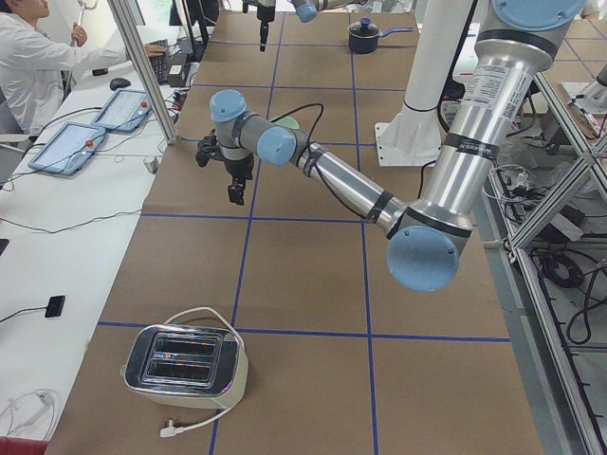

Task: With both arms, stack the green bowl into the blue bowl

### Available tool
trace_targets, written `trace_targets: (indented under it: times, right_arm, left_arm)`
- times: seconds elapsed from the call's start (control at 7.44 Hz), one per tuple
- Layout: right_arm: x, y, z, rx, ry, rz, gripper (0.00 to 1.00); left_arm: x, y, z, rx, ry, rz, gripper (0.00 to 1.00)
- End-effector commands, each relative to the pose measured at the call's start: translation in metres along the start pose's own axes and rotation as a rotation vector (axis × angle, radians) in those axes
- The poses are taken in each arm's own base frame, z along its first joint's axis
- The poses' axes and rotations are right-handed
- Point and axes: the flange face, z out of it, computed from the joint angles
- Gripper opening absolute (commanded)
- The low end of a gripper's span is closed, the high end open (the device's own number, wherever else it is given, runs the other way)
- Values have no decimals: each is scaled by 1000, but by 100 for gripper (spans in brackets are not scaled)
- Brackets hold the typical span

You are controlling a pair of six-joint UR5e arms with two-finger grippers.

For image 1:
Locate light green bowl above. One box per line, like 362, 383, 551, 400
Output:
272, 116, 300, 130

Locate dark blue saucepan with lid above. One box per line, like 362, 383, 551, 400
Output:
348, 17, 414, 54

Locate black keyboard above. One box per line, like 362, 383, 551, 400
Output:
149, 39, 169, 84

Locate blue teach pendant upper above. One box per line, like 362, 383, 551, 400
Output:
91, 88, 151, 133

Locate blue teach pendant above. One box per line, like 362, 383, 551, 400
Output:
28, 122, 107, 176
91, 88, 151, 133

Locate black computer mouse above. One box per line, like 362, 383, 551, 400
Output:
109, 78, 131, 91

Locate blue teach pendant lower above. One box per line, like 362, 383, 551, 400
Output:
28, 122, 107, 176

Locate cream and chrome toaster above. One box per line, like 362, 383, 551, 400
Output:
122, 324, 248, 410

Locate small black pad device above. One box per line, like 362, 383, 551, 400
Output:
45, 295, 65, 319

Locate person in white coat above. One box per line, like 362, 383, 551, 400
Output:
0, 0, 170, 137

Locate white toaster power plug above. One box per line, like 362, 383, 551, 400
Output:
159, 420, 184, 439

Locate aluminium frame post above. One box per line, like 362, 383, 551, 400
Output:
108, 0, 177, 144

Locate white pedestal column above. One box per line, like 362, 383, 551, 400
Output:
375, 0, 477, 167

